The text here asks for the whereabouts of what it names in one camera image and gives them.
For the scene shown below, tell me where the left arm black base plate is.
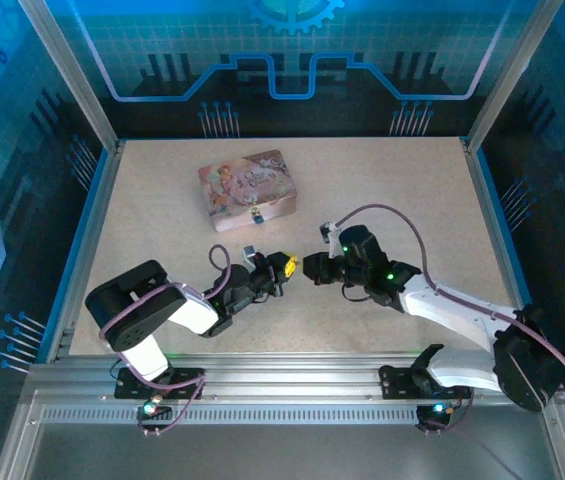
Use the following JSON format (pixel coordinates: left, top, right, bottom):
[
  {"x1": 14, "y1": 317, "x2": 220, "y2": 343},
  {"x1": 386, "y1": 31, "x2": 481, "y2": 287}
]
[{"x1": 114, "y1": 366, "x2": 207, "y2": 401}]

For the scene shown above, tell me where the aluminium side rail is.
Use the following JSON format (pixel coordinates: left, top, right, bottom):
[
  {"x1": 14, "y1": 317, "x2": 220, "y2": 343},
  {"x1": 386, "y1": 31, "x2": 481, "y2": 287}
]
[
  {"x1": 44, "y1": 139, "x2": 128, "y2": 364},
  {"x1": 459, "y1": 137, "x2": 533, "y2": 314}
]

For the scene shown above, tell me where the slotted grey cable duct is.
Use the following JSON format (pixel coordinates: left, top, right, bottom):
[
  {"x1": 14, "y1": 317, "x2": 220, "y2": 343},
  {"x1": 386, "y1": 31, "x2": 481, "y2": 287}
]
[{"x1": 36, "y1": 403, "x2": 551, "y2": 427}]

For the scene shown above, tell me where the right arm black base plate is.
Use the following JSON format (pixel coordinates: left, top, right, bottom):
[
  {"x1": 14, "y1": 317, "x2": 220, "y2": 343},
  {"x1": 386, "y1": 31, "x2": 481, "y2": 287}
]
[{"x1": 378, "y1": 343, "x2": 474, "y2": 402}]

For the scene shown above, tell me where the aluminium frame post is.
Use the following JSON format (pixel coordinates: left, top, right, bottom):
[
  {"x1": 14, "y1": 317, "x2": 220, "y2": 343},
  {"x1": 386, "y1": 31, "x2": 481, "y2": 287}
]
[
  {"x1": 464, "y1": 0, "x2": 565, "y2": 154},
  {"x1": 17, "y1": 0, "x2": 121, "y2": 154}
]

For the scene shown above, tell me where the pink printed tin box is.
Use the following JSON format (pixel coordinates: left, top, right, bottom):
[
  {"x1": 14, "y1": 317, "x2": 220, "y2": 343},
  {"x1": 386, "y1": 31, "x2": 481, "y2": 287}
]
[{"x1": 197, "y1": 148, "x2": 300, "y2": 234}]

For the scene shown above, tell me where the aluminium mounting rail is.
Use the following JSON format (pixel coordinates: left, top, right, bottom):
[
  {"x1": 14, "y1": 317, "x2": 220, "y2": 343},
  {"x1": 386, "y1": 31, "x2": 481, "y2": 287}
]
[{"x1": 24, "y1": 351, "x2": 565, "y2": 407}]

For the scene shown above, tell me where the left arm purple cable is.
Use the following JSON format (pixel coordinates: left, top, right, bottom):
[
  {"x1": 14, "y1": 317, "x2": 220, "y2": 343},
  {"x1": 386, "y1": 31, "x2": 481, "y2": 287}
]
[{"x1": 99, "y1": 243, "x2": 233, "y2": 437}]

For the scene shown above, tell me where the small lit connector board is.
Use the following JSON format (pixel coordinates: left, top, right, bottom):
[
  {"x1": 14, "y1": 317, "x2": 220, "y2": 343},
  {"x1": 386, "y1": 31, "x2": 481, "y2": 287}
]
[
  {"x1": 136, "y1": 399, "x2": 173, "y2": 424},
  {"x1": 414, "y1": 399, "x2": 458, "y2": 426}
]

